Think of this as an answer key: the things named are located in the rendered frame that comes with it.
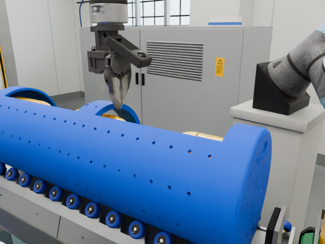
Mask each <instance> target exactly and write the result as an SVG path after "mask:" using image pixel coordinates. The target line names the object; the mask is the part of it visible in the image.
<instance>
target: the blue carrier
mask: <svg viewBox="0 0 325 244"><path fill-rule="evenodd" d="M15 96H20V97H25V98H30V99H35V100H41V101H45V102H47V103H49V104H50V106H49V105H44V104H40V103H35V102H31V101H26V100H21V99H16V98H13V97H15ZM109 110H114V111H115V112H116V113H117V114H118V116H119V117H121V118H123V119H124V120H125V121H121V120H116V119H112V118H107V117H102V116H101V115H103V114H104V113H105V112H107V111H109ZM189 152H191V153H189ZM271 155H272V139H271V134H270V132H269V130H268V129H266V128H263V127H258V126H252V125H246V124H240V123H236V124H234V125H233V126H232V127H231V128H230V129H229V130H228V132H227V133H226V135H225V137H224V138H223V140H222V141H218V140H213V139H208V138H204V137H197V136H193V135H188V134H184V133H179V132H174V131H169V130H164V129H160V128H155V127H151V126H146V125H141V124H140V121H139V118H138V116H137V114H136V113H135V112H134V110H133V109H132V108H130V107H129V106H128V105H125V104H123V105H122V107H121V109H116V108H115V106H114V105H113V103H112V102H110V101H105V100H97V101H93V102H90V103H88V104H86V105H84V106H83V107H81V108H80V109H79V110H78V111H74V110H69V109H64V108H60V107H57V106H56V104H55V102H54V101H53V100H52V98H51V97H50V96H49V95H47V94H46V93H44V92H43V91H41V90H38V89H34V88H28V87H21V86H15V87H8V88H5V89H3V90H0V162H2V163H4V164H6V165H9V166H11V167H14V168H16V169H18V170H20V171H23V172H25V173H28V174H30V175H32V176H35V177H37V178H40V179H42V180H44V181H47V182H49V183H52V184H54V185H57V186H59V187H61V188H64V189H66V190H68V191H71V192H73V193H76V194H78V195H80V196H83V197H85V198H88V199H90V200H93V201H95V202H97V203H99V204H102V205H104V206H106V207H109V208H111V209H114V210H116V211H118V212H121V213H123V214H126V215H128V216H130V217H133V218H135V219H138V220H140V221H142V222H145V223H147V224H150V225H152V226H154V227H157V228H159V229H162V230H164V231H167V232H169V233H171V234H174V235H176V236H178V237H180V238H183V239H185V240H188V241H190V242H192V243H195V244H251V242H252V240H253V237H254V234H255V231H256V228H257V225H258V222H259V219H260V215H261V211H262V208H263V204H264V200H265V195H266V189H267V184H268V178H269V173H270V165H271ZM209 157H211V158H209ZM170 186H171V188H170ZM189 192H190V194H189Z"/></svg>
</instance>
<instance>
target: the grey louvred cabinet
mask: <svg viewBox="0 0 325 244"><path fill-rule="evenodd" d="M272 32H273V26H183V27H125V30H119V31H118V34H120V35H121V36H123V37H124V38H126V39H127V40H128V41H130V42H131V43H133V44H134V45H135V46H137V47H138V48H140V49H141V50H142V51H144V52H145V53H147V54H148V55H149V56H151V57H152V61H151V63H150V66H147V67H143V68H137V67H136V66H134V65H133V64H132V63H131V71H132V77H131V82H130V86H129V89H128V92H127V95H126V98H125V100H124V102H123V104H125V105H128V106H129V107H130V108H132V109H133V110H134V112H135V113H136V114H137V116H138V118H139V121H140V124H141V125H146V126H151V127H155V128H160V129H164V130H169V131H174V132H179V133H183V132H191V131H193V132H200V133H205V134H208V135H215V136H220V137H225V135H226V133H227V132H228V130H229V129H230V128H231V127H232V126H233V119H234V117H232V116H230V108H231V107H234V106H237V105H239V104H242V103H244V102H247V101H249V100H252V99H253V94H254V85H255V75H256V65H257V64H258V63H263V62H269V57H270V49H271V40H272ZM79 36H80V46H81V58H82V68H83V80H84V91H85V101H86V104H88V103H90V102H93V101H97V100H105V101H110V102H111V99H109V98H107V97H105V96H103V95H101V94H100V87H101V86H103V85H104V84H105V81H104V73H103V74H95V73H93V72H89V67H88V55H87V51H91V48H92V47H93V46H96V44H95V32H90V27H80V29H79Z"/></svg>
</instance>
